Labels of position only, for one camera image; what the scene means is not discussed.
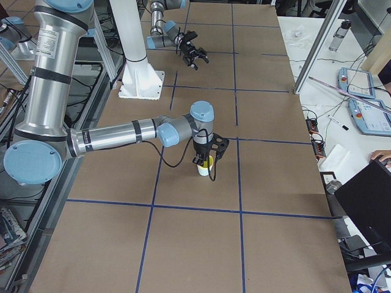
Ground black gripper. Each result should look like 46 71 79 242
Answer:
180 42 209 70
192 142 213 167

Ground yellow plastic cup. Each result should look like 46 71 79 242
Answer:
197 156 214 172

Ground light green cup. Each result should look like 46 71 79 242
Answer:
197 165 210 176

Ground stack of folded cloths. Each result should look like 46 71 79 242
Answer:
1 206 27 272

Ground person's hand on mouse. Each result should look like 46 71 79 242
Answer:
370 150 391 168

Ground clear water bottle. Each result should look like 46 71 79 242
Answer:
329 20 352 52

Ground black and white pen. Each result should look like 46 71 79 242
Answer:
327 115 349 131

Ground upper blue teach pendant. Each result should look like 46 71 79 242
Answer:
337 67 376 99

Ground blue teach pendant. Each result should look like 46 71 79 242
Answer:
337 67 376 99
348 99 390 137

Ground black laptop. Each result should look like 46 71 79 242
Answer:
335 159 390 253

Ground lower blue teach pendant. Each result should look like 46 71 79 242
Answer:
348 99 390 137

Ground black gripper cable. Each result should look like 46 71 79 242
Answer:
143 129 219 183

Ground white central pedestal column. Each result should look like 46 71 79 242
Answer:
110 0 164 100

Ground aluminium frame post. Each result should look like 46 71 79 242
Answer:
293 0 346 95

